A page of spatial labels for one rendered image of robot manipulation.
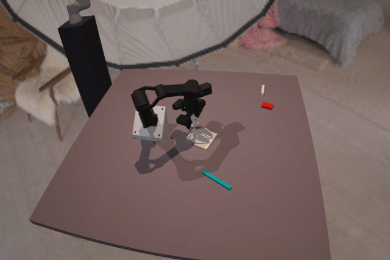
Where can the teal flat bar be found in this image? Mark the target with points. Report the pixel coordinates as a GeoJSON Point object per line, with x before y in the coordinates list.
{"type": "Point", "coordinates": [225, 185]}

